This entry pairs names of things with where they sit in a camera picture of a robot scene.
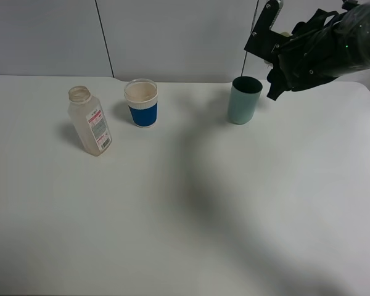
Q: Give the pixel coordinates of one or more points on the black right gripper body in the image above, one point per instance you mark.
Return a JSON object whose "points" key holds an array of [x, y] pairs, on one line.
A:
{"points": [[291, 66]]}

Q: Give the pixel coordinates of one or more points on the pale green plastic cup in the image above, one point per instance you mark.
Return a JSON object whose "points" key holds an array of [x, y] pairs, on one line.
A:
{"points": [[286, 34]]}

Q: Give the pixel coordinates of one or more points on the clear plastic drink bottle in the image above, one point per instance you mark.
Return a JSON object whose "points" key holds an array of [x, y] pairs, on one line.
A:
{"points": [[87, 116]]}

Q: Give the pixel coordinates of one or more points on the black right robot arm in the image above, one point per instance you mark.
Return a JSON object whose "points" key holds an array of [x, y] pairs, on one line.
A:
{"points": [[321, 50]]}

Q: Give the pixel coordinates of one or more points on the teal plastic cup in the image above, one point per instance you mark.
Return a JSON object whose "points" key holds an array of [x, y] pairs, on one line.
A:
{"points": [[243, 99]]}

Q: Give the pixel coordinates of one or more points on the blue sleeved paper cup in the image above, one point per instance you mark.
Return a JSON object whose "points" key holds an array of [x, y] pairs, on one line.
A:
{"points": [[142, 98]]}

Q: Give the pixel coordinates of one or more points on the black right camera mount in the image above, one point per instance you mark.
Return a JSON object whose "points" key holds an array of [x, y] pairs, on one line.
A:
{"points": [[263, 41]]}

